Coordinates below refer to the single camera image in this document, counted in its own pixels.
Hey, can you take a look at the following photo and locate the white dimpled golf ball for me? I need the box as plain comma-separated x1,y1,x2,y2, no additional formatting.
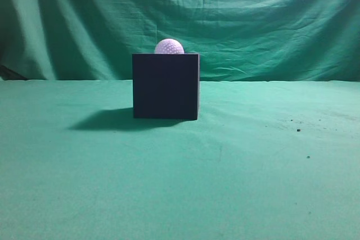
154,38,185,55

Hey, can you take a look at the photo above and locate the green table cloth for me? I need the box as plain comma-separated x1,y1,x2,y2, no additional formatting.
1,80,359,239

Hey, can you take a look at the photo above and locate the green backdrop cloth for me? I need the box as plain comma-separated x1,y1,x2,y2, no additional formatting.
1,0,359,81

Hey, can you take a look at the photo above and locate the dark blue cube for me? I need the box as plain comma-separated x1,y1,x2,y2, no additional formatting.
132,53,200,120

